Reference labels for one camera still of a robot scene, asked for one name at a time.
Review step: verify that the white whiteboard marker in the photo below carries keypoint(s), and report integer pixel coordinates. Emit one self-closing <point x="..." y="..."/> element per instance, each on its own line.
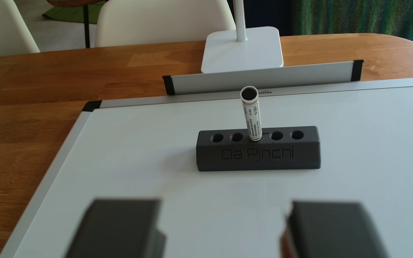
<point x="252" y="118"/>

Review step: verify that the grey Da Pinchi pen holder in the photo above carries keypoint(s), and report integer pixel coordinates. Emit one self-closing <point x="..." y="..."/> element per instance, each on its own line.
<point x="264" y="157"/>

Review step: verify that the silver whiteboard pen tray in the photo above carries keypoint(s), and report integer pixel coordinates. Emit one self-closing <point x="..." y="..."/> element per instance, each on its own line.
<point x="264" y="77"/>

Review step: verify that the brown table with black leg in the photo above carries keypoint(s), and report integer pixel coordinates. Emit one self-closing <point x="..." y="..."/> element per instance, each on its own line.
<point x="86" y="28"/>

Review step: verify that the white stand with square base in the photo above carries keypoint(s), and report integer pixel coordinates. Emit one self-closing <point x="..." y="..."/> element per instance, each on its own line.
<point x="242" y="50"/>

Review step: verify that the green curtain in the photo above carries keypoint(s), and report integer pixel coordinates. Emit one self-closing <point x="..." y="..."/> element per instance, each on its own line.
<point x="371" y="18"/>

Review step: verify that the green rug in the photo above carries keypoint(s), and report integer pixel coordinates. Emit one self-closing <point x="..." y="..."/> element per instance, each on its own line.
<point x="66" y="14"/>

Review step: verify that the dark blue fabric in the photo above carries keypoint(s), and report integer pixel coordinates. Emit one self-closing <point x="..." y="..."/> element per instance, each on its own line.
<point x="264" y="14"/>

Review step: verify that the whiteboard with silver frame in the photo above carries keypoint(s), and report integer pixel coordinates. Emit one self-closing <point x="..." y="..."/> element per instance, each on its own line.
<point x="228" y="200"/>

